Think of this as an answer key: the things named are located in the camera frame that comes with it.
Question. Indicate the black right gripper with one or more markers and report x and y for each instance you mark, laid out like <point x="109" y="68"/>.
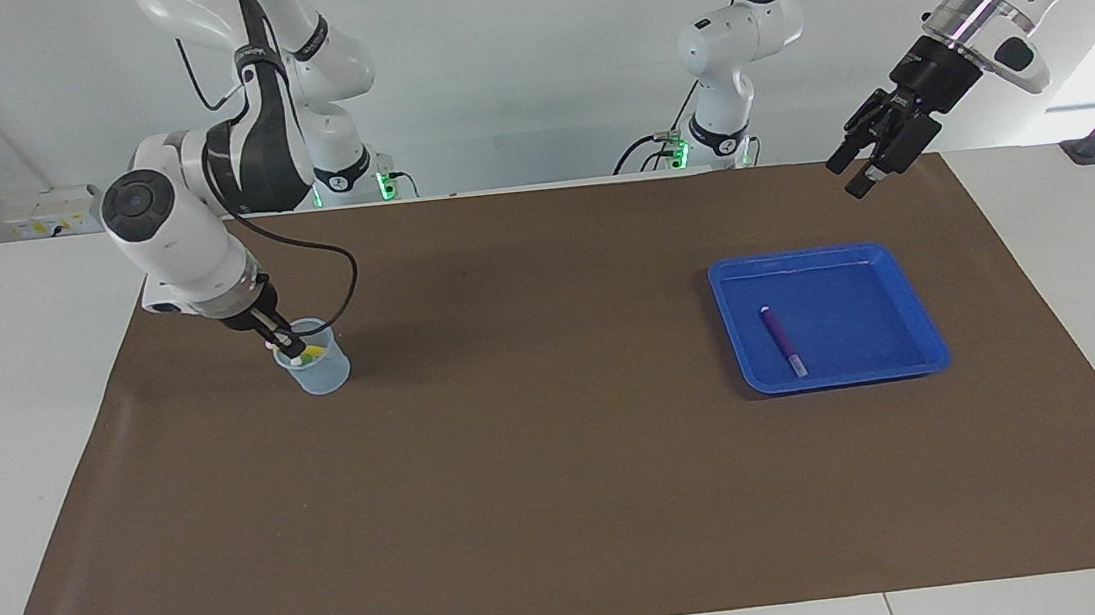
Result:
<point x="252" y="311"/>

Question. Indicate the purple marker pen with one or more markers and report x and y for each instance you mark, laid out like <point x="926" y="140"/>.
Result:
<point x="782" y="340"/>

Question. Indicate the clear plastic cup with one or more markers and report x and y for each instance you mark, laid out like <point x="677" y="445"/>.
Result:
<point x="325" y="377"/>

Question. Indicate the yellow marker pen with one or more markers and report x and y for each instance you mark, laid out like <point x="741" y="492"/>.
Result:
<point x="315" y="353"/>

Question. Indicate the green lit base plug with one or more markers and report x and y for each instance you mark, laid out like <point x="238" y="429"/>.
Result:
<point x="678" y="149"/>
<point x="385" y="187"/>

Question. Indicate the brown table mat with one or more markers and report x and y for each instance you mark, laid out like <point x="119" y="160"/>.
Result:
<point x="563" y="467"/>

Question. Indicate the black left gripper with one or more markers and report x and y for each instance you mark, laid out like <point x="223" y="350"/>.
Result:
<point x="932" y="80"/>

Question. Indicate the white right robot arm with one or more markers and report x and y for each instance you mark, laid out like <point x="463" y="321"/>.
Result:
<point x="168" y="223"/>

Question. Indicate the blue plastic tray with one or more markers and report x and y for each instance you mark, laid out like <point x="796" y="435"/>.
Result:
<point x="860" y="318"/>

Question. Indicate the white wall socket box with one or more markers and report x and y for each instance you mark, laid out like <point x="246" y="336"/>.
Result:
<point x="51" y="213"/>

